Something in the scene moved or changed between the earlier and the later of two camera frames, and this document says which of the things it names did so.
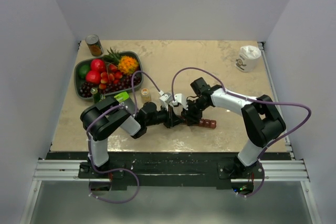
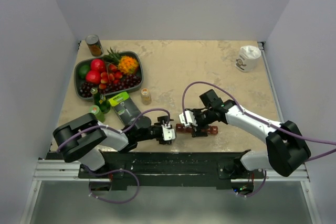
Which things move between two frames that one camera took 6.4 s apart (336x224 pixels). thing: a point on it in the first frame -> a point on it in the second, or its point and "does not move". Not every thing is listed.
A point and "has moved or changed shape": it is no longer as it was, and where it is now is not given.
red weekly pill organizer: (207, 123) has moved or changed shape
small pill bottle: (145, 95) does not move
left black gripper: (171, 119) -> (162, 121)
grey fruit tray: (77, 82) does not move
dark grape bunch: (127, 84) does not move
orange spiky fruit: (127, 65) does not move
